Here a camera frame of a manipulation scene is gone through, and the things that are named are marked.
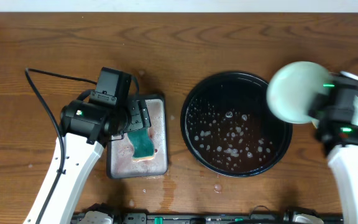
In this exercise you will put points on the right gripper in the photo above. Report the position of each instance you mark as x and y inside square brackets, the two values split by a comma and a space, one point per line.
[311, 111]

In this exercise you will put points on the round black serving tray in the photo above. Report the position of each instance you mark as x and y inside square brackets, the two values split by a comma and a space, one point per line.
[228, 127]

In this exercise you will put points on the black rectangular soapy water tray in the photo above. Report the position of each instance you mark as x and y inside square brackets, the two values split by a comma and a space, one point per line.
[120, 164]

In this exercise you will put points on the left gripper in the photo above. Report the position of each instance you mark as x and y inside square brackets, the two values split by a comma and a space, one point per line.
[143, 118]

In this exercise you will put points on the pale green plate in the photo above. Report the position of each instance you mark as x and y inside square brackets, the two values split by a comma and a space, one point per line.
[321, 107]
[293, 88]

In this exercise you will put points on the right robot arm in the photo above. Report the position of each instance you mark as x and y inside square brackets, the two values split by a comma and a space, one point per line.
[340, 144]

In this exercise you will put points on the green scrubbing sponge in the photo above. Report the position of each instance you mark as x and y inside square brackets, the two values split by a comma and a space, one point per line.
[142, 144]

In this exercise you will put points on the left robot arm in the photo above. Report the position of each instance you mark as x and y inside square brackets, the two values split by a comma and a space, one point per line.
[97, 117]

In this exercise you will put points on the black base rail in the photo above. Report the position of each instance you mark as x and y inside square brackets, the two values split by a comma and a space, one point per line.
[101, 213]

